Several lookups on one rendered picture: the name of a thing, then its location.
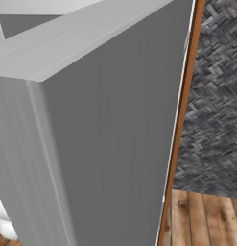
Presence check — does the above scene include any grey fridge door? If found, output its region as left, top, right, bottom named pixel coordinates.
left=0, top=0, right=195, bottom=246

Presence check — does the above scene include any brown wooden side panel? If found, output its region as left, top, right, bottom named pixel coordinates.
left=157, top=0, right=207, bottom=246

